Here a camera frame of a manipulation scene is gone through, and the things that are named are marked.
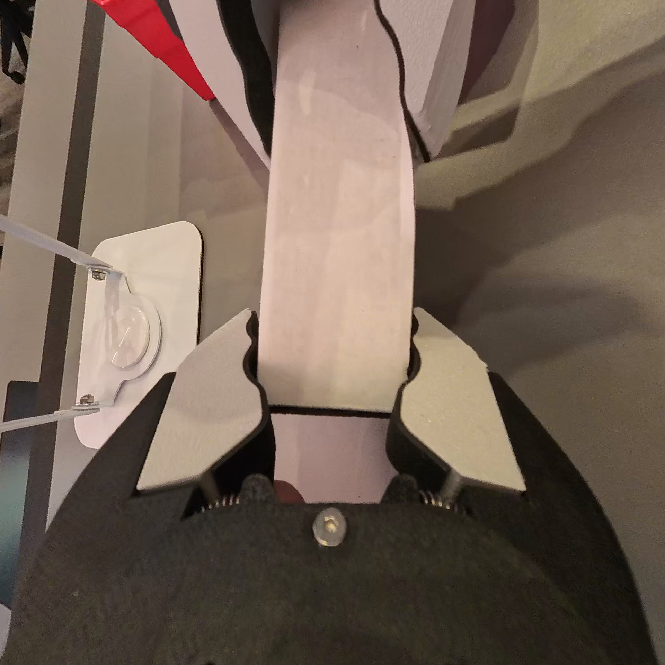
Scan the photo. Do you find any white cardboard box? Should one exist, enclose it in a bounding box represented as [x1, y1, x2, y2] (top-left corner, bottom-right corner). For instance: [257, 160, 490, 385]
[258, 0, 416, 505]

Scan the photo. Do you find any white mounting plate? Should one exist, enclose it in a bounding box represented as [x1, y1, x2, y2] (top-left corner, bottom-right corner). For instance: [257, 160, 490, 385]
[74, 222, 204, 449]

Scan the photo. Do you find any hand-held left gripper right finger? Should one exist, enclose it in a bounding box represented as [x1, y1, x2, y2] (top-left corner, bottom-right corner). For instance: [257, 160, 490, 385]
[387, 307, 526, 499]

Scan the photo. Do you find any clear disc bracket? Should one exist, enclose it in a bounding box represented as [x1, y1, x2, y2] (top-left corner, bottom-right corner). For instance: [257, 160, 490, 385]
[77, 265, 162, 414]

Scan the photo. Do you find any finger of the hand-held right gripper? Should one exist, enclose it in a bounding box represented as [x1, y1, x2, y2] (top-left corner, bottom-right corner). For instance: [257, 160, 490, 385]
[169, 0, 281, 169]
[373, 0, 476, 163]

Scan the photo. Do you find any white strap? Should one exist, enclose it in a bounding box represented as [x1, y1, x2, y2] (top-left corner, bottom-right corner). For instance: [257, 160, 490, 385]
[0, 214, 112, 273]
[0, 408, 99, 433]

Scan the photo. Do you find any dark screen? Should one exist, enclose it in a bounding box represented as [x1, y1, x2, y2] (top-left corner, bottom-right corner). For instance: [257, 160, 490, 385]
[0, 382, 39, 609]

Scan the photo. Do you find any red plastic strip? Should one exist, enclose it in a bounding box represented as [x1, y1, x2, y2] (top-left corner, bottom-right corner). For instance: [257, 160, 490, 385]
[101, 0, 216, 100]

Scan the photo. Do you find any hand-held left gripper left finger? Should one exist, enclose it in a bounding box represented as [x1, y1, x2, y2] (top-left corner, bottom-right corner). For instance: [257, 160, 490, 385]
[136, 309, 274, 499]

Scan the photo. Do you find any black stand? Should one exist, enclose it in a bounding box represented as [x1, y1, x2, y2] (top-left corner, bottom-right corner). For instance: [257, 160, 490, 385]
[0, 0, 32, 85]

